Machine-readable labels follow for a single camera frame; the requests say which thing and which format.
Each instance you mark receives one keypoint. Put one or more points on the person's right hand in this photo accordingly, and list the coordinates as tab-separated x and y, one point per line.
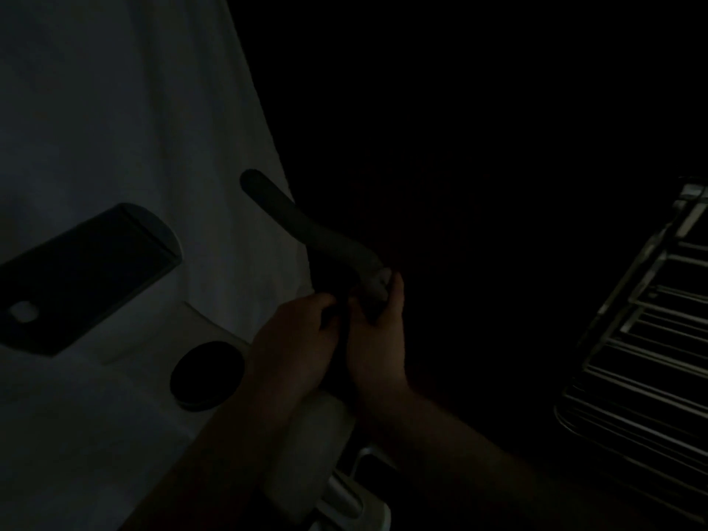
379	348

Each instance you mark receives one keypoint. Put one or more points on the person's left hand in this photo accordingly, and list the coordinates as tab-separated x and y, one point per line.
293	348

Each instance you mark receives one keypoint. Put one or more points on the grey cleaning cloth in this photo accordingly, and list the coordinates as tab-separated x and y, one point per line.
379	282

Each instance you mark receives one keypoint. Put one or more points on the white exercise bike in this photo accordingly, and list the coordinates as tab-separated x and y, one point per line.
310	453

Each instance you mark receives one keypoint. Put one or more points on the person's right forearm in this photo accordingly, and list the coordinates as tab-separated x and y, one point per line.
498	470

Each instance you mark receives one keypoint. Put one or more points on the person's left forearm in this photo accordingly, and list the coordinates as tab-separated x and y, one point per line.
204	475

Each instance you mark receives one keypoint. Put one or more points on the grey white tablet holder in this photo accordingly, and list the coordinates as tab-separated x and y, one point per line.
83	276

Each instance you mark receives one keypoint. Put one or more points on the metal drying rack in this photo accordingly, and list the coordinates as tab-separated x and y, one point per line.
641	348

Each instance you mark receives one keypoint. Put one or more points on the white hanging sheet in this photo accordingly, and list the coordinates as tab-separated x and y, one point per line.
110	105

